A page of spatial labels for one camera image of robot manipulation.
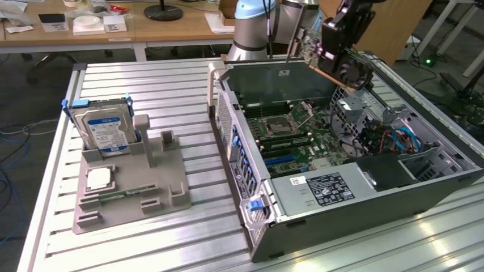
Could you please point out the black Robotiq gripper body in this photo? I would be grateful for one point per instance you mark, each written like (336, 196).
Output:
(357, 20)

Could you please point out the black graphics card with fan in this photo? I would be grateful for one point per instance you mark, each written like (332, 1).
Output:
(350, 73)

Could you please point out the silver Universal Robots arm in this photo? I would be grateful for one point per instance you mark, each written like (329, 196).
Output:
(249, 31)

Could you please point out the wooden cabinet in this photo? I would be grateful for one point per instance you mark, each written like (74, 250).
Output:
(400, 28)

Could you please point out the white box with red dot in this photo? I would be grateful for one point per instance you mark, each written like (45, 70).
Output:
(412, 51)

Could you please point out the black device with green light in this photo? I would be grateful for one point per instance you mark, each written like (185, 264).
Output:
(428, 60)

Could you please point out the perforated metal drive cage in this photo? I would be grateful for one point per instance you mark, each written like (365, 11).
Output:
(350, 110)

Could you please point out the brown cardboard box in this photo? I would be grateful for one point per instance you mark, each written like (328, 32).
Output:
(226, 8)

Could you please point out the metal socket cover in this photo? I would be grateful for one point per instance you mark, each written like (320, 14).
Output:
(302, 113)

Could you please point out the white paper stack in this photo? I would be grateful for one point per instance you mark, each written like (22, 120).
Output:
(218, 25)

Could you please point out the black floor equipment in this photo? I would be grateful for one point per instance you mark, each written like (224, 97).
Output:
(468, 93)

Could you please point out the CPU socket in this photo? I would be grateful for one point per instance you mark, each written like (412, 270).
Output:
(277, 126)

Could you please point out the green motherboard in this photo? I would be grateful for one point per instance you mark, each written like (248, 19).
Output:
(321, 141)

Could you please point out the dark RAM stick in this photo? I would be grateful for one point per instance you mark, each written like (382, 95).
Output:
(282, 143)

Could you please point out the black round lamp base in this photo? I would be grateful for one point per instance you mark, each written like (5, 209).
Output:
(162, 12)

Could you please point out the empty metal disk bay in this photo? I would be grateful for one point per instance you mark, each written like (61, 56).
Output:
(434, 158)

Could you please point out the blue expansion slot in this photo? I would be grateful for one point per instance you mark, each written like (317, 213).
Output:
(280, 160)

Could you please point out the grey power supply unit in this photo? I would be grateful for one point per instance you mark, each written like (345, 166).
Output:
(328, 190)

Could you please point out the red small packet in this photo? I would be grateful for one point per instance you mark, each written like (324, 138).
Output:
(117, 8)

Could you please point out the plain white box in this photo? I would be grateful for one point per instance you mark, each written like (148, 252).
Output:
(114, 24)

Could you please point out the blue case latch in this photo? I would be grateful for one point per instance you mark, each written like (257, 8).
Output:
(253, 205)

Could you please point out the open black PC case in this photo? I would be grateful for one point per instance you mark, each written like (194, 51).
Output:
(340, 226)

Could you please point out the white tape roll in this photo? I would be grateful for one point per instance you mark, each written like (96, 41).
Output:
(72, 3)

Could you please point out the hard disk in blue caddy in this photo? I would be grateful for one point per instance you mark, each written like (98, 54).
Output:
(105, 130)

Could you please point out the black and white box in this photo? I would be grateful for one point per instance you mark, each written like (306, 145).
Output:
(52, 22)

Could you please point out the wooden desk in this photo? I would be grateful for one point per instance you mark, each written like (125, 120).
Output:
(37, 39)

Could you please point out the black office chair base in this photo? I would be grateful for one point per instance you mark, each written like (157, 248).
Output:
(33, 76)

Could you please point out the green RAM stick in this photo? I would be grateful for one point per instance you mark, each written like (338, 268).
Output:
(120, 195)

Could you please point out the silver CPU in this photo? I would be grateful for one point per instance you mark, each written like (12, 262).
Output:
(98, 180)

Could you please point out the grey parts rack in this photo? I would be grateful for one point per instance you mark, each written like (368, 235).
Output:
(128, 204)

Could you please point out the white paper card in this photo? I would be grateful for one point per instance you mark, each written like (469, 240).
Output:
(18, 29)

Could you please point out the clear plastic bag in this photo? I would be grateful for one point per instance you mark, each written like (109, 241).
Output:
(14, 12)

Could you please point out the white desk frame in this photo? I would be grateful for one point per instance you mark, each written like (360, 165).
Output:
(420, 42)

